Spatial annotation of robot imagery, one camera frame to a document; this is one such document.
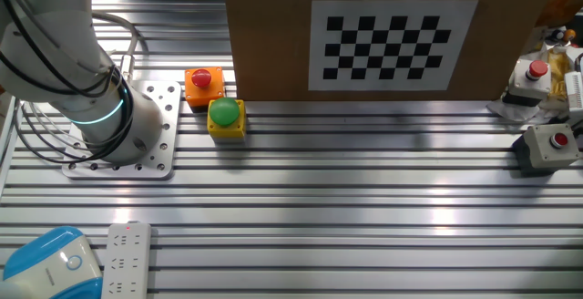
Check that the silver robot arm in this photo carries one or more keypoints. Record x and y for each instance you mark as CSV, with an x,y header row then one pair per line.
x,y
45,53

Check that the white ribbed object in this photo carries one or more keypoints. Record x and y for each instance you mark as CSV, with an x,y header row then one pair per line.
x,y
575,94

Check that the brown cardboard board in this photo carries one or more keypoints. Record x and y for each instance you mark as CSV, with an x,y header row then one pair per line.
x,y
273,25

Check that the white box large red button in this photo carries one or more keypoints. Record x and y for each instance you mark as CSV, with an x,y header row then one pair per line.
x,y
530,82

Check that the dark blue ball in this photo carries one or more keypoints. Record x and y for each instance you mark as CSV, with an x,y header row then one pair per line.
x,y
557,34

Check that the clear plastic wrap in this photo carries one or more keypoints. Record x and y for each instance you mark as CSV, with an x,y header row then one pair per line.
x,y
510,110

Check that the orange ball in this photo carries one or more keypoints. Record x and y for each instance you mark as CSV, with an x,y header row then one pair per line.
x,y
569,34

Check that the yellow plastic bag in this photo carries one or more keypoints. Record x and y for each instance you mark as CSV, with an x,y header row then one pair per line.
x,y
558,73

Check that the yellow box green button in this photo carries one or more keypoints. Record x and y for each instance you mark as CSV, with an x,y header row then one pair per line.
x,y
225,112

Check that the orange box red button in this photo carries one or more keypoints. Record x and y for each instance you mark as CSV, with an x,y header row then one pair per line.
x,y
205,91

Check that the grey box small red button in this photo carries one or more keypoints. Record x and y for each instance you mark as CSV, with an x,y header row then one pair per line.
x,y
546,146

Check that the white power strip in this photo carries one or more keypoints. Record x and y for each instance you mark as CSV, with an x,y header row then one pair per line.
x,y
126,262

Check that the blue and white device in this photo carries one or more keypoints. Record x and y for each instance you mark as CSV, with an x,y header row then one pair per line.
x,y
45,262

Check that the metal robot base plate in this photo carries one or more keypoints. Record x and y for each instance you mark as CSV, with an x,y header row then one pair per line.
x,y
159,153

